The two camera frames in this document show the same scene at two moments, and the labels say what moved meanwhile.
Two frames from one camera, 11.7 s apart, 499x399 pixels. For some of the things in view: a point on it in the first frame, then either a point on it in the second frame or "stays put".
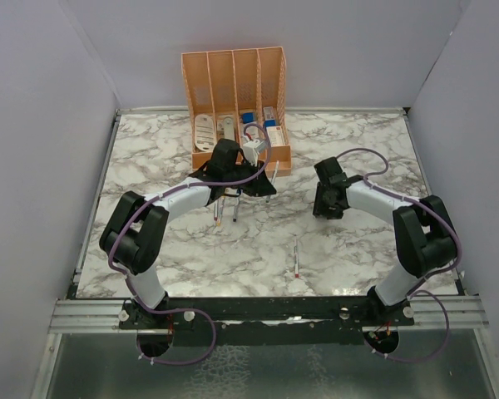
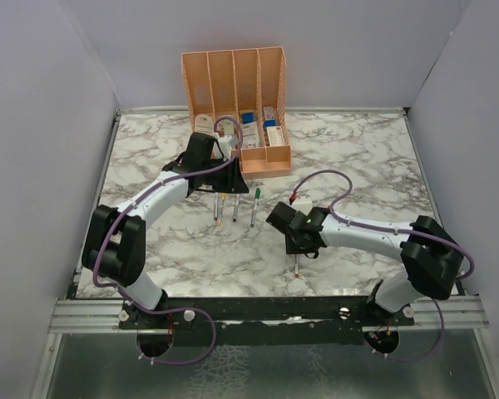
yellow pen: [219, 211] stays put
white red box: [276, 135] stays put
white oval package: [205, 132] stays put
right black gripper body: [323, 205] → [293, 247]
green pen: [273, 178] → [258, 193]
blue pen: [236, 203] stays put
